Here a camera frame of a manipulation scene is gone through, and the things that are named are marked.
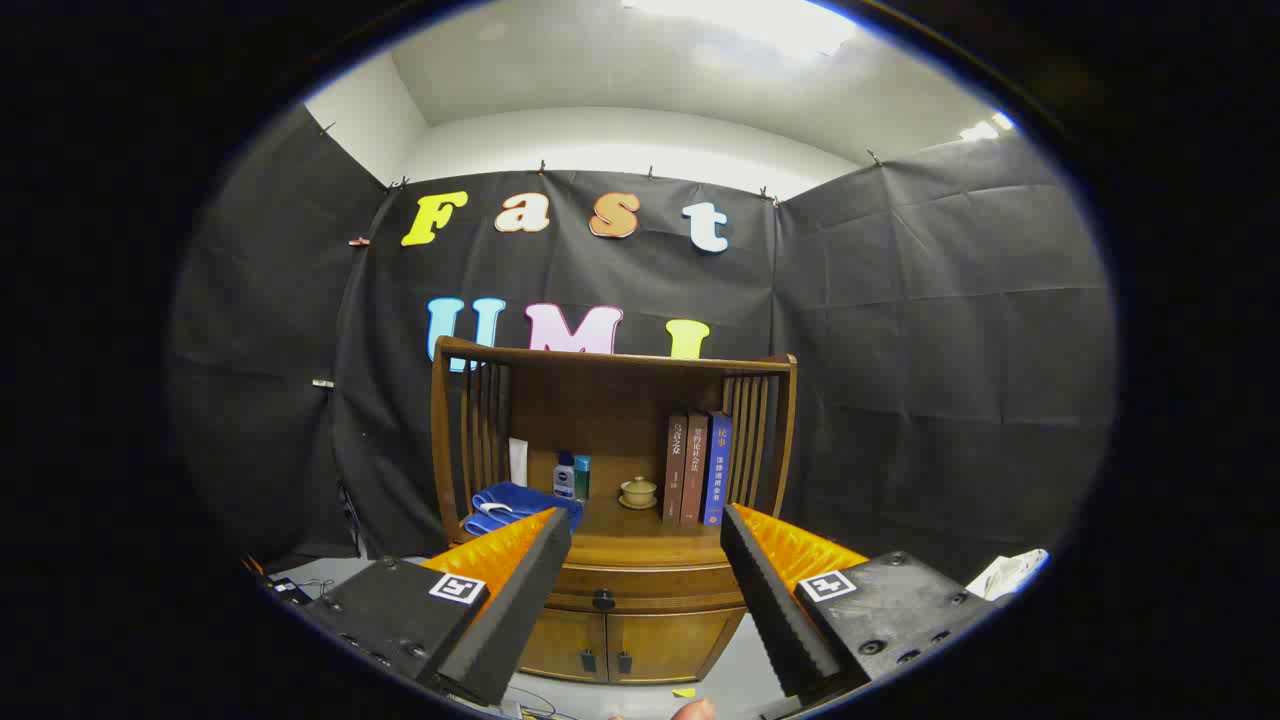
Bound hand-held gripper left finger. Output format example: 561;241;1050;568
298;506;573;707

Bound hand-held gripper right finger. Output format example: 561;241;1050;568
719;502;1003;701

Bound wooden cabinet door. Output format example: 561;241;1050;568
518;607;609;684
603;607;746;686

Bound wooden countertop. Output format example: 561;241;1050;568
447;488;736;569

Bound wooden cabinet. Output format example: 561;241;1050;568
430;336;799;687

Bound blue towel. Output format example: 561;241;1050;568
463;481;585;537

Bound blue book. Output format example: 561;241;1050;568
703;411;733;527

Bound reddish brown book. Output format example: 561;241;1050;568
681;413;710;528

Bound dark brown book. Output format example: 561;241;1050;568
662;414;689;525

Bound white crumpled cloth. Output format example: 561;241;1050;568
965;548;1049;601

